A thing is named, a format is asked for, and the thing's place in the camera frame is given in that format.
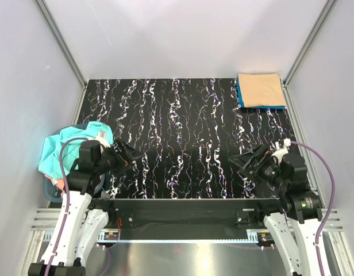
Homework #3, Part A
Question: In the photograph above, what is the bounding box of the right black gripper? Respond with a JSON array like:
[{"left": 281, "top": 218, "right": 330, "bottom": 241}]
[{"left": 229, "top": 143, "right": 288, "bottom": 190}]

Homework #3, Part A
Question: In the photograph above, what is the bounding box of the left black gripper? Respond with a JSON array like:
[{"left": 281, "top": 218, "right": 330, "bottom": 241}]
[{"left": 95, "top": 137, "right": 143, "bottom": 177}]

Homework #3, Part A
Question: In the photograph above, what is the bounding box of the teal t-shirt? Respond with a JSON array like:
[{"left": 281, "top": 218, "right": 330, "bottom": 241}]
[{"left": 38, "top": 121, "right": 113, "bottom": 179}]

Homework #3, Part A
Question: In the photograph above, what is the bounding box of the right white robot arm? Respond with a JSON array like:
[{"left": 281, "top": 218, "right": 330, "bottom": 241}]
[{"left": 229, "top": 143, "right": 330, "bottom": 275}]

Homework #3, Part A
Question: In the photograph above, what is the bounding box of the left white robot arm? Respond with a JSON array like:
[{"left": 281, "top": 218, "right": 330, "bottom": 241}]
[{"left": 28, "top": 139, "right": 142, "bottom": 275}]

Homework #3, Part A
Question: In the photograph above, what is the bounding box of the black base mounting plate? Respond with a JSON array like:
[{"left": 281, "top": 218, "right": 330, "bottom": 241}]
[{"left": 105, "top": 198, "right": 279, "bottom": 231}]

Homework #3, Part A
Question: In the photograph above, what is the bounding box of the pink t-shirt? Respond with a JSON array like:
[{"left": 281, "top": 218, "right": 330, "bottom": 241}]
[{"left": 44, "top": 174, "right": 64, "bottom": 191}]

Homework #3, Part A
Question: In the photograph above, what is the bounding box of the folded blue t-shirt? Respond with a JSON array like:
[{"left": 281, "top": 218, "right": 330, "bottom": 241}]
[{"left": 237, "top": 81, "right": 286, "bottom": 110}]

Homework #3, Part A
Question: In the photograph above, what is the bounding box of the folded beige t-shirt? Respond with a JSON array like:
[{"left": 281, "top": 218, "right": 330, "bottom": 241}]
[{"left": 237, "top": 74, "right": 286, "bottom": 107}]

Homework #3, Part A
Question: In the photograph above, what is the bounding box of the blue plastic basket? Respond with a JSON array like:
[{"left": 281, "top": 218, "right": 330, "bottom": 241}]
[{"left": 43, "top": 122, "right": 108, "bottom": 203}]

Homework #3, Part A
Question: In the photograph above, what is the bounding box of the white slotted cable duct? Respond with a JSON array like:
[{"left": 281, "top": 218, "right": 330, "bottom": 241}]
[{"left": 97, "top": 228, "right": 272, "bottom": 243}]

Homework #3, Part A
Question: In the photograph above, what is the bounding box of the left aluminium frame post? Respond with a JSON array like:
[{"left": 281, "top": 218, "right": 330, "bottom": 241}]
[{"left": 33, "top": 0, "right": 89, "bottom": 90}]

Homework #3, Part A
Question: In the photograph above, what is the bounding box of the aluminium frame post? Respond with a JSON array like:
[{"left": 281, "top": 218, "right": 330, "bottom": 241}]
[
  {"left": 282, "top": 0, "right": 338, "bottom": 87},
  {"left": 33, "top": 0, "right": 89, "bottom": 90}
]

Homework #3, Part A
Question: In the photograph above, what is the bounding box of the right aluminium frame post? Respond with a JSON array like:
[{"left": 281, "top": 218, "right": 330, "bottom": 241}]
[{"left": 282, "top": 0, "right": 338, "bottom": 87}]

